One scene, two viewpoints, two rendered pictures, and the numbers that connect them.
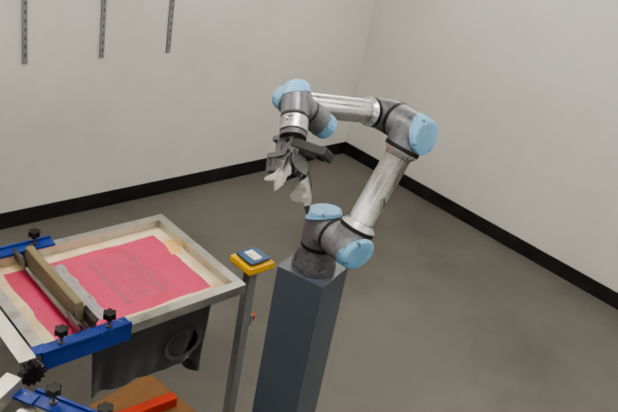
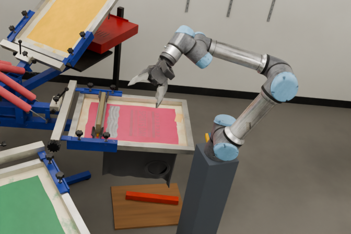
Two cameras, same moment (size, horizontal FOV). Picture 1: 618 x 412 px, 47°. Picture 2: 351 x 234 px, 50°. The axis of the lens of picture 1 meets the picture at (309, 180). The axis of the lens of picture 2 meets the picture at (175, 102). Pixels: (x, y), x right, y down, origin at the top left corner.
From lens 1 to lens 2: 107 cm
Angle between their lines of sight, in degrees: 34
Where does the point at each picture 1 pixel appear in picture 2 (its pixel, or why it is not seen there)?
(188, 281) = (169, 137)
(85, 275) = (124, 115)
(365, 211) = (236, 126)
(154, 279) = (153, 129)
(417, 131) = (276, 83)
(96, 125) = not seen: hidden behind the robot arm
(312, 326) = (202, 186)
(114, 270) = (139, 118)
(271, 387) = (186, 212)
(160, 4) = not seen: outside the picture
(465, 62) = not seen: outside the picture
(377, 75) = not seen: outside the picture
